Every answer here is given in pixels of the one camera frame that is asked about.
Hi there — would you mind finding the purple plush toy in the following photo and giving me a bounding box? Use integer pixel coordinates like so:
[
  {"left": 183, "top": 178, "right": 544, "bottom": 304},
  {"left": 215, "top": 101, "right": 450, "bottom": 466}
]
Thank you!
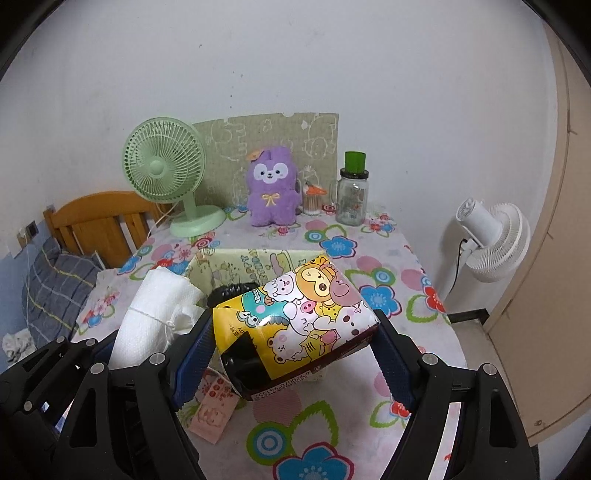
[{"left": 246, "top": 146, "right": 301, "bottom": 228}]

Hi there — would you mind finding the floral tablecloth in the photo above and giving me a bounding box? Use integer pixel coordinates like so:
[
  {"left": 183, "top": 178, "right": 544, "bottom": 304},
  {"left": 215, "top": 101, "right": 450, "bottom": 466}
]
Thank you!
[{"left": 74, "top": 205, "right": 469, "bottom": 480}]

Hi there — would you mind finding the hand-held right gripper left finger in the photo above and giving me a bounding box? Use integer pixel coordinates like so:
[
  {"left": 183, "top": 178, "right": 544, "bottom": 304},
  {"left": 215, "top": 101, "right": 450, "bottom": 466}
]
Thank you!
[{"left": 58, "top": 318, "right": 218, "bottom": 480}]

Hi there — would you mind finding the glass mug jar green lid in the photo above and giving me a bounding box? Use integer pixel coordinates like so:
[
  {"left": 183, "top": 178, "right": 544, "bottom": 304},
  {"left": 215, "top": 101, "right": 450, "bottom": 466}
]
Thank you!
[{"left": 329, "top": 151, "right": 371, "bottom": 227}]

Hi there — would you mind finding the white fan cable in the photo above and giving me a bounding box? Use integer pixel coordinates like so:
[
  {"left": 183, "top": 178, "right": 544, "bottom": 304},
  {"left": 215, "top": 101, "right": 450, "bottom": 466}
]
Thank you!
[{"left": 147, "top": 203, "right": 179, "bottom": 237}]

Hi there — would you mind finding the green desk fan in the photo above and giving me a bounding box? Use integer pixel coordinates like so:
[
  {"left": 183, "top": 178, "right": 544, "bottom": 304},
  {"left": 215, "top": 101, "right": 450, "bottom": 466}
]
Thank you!
[{"left": 122, "top": 117, "right": 227, "bottom": 238}]

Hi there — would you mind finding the white woven drawstring bag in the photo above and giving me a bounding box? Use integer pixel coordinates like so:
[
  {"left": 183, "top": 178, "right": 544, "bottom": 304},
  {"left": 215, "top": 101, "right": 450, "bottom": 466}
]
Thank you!
[{"left": 111, "top": 267, "right": 205, "bottom": 370}]

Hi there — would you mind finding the cartoon animal printed tissue pack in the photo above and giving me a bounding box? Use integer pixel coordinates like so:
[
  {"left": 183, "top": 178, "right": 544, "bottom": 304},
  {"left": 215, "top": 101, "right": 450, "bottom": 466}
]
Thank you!
[{"left": 212, "top": 253, "right": 380, "bottom": 401}]

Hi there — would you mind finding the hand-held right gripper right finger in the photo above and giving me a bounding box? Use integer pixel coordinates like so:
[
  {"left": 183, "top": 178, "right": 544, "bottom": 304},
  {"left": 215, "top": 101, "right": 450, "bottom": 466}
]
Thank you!
[{"left": 369, "top": 316, "right": 539, "bottom": 480}]

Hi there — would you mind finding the black crinkled soft roll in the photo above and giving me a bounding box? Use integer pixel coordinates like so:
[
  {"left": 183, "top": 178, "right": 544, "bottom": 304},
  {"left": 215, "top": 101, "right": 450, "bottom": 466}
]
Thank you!
[{"left": 208, "top": 282, "right": 262, "bottom": 308}]

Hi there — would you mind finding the cotton swab jar orange lid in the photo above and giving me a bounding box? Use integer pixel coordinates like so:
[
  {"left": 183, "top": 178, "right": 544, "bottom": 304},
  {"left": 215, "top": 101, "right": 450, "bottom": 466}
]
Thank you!
[{"left": 301, "top": 182, "right": 324, "bottom": 216}]

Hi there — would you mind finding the beige wooden door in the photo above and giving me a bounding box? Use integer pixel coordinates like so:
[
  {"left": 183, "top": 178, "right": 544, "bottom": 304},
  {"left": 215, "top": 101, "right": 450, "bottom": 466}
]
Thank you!
[{"left": 485, "top": 28, "right": 591, "bottom": 448}]

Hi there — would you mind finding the green cartoon-print board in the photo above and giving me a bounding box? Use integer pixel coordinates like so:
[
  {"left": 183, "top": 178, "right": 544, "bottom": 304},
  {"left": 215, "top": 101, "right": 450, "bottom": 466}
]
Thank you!
[{"left": 193, "top": 111, "right": 340, "bottom": 217}]

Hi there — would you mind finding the pink printed paper packet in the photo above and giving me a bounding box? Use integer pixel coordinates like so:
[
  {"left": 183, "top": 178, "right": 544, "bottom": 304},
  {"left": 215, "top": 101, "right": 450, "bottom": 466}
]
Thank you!
[{"left": 187, "top": 367, "right": 238, "bottom": 444}]

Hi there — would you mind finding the white crumpled cloth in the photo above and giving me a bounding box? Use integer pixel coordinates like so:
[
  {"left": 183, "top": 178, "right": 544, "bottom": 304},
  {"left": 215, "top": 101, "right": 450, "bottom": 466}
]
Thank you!
[{"left": 2, "top": 329, "right": 37, "bottom": 361}]

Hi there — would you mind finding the yellow cartoon printed storage box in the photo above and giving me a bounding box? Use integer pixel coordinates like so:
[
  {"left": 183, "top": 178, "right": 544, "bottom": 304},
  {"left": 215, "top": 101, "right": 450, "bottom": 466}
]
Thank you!
[{"left": 185, "top": 248, "right": 329, "bottom": 384}]

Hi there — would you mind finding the white standing fan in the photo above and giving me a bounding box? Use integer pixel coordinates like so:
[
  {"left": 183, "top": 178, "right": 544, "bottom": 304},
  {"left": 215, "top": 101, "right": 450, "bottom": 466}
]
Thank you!
[{"left": 456, "top": 198, "right": 531, "bottom": 283}]

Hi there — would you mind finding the black fan cable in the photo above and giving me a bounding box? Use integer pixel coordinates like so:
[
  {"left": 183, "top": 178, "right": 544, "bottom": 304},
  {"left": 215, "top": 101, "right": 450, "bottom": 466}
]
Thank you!
[{"left": 454, "top": 237, "right": 468, "bottom": 315}]

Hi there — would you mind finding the wooden bed headboard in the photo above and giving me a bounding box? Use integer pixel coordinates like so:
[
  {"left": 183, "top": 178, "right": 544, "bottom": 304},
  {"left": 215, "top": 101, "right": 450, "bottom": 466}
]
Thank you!
[{"left": 44, "top": 191, "right": 174, "bottom": 268}]

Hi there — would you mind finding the grey plaid pillow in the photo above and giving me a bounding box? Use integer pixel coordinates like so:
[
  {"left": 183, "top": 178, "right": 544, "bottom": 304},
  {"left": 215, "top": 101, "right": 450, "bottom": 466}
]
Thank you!
[{"left": 23, "top": 240, "right": 105, "bottom": 342}]

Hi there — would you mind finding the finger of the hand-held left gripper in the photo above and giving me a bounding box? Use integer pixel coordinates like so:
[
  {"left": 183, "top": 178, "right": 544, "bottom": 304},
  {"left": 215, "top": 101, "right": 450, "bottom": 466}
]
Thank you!
[{"left": 0, "top": 336, "right": 122, "bottom": 416}]

